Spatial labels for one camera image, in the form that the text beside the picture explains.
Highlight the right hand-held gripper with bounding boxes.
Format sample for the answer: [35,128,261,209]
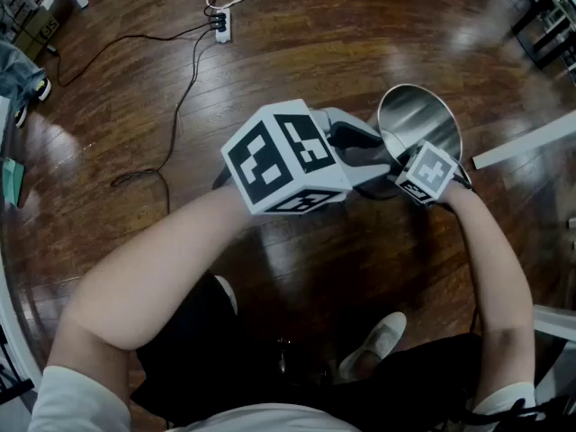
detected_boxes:
[394,140,473,206]

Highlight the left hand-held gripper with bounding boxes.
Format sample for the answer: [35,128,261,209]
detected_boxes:
[220,99,392,216]

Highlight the shiny metal wastebasket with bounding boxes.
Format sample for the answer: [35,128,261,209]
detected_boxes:
[375,83,465,189]

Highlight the person's left forearm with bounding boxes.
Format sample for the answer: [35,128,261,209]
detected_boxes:
[47,182,254,380]

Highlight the person's right forearm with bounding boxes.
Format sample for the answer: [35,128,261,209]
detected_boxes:
[436,185,537,405]

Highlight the white flat plank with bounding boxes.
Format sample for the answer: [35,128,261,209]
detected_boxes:
[471,109,576,170]

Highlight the person's left beige shoe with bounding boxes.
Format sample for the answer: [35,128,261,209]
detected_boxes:
[212,274,239,315]

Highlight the person's beige shoe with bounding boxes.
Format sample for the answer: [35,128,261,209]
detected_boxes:
[212,274,239,315]
[337,310,409,384]

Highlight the white power strip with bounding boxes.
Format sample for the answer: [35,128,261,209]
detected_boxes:
[214,7,233,45]

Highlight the person's right beige shoe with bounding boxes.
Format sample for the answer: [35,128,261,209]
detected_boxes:
[337,310,409,384]

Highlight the white furniture panel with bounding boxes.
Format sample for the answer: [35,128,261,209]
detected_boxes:
[532,303,576,405]

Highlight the person's black trousers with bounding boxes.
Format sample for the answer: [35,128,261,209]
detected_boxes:
[130,270,486,428]

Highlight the green flat object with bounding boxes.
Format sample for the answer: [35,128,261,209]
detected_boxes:
[1,157,28,210]

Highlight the brown cardboard box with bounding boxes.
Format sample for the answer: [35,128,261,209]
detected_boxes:
[15,5,63,59]

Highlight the person's white shirt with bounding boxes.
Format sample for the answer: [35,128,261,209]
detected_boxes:
[26,364,537,432]

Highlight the long black floor cable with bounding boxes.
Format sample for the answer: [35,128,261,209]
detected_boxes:
[110,19,222,213]

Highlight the black frame furniture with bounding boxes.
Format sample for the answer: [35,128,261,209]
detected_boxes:
[510,0,576,72]

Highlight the thin black floor cable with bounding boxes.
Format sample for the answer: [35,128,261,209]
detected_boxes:
[54,15,220,88]

